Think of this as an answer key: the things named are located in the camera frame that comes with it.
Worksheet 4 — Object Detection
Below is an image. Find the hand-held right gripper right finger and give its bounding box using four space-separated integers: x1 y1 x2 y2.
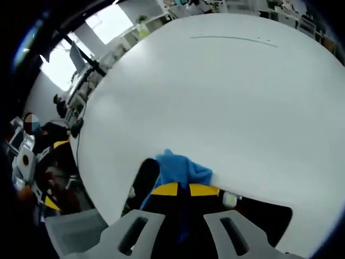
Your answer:
188 182 286 259

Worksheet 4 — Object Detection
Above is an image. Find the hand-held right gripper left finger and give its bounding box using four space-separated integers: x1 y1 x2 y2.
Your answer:
100 182 180 259

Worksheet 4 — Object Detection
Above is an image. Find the blue cleaning cloth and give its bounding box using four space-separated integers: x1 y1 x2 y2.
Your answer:
140 148 214 243

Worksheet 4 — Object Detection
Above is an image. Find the person's left hand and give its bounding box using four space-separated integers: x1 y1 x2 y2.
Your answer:
16 186 35 202

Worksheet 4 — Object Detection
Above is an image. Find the black oval device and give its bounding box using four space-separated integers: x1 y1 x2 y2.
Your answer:
70 118 84 137

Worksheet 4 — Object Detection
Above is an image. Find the black monitor stand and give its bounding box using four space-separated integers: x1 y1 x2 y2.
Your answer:
53 31 107 78

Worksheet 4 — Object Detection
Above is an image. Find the dark computer monitor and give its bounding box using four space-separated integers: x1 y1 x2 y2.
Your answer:
68 41 87 73

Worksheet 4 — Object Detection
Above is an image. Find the white shelf unit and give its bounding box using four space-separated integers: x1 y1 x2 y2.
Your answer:
118 16 173 54

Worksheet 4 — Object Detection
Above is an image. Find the black cable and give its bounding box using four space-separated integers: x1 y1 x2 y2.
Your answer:
76 101 87 169

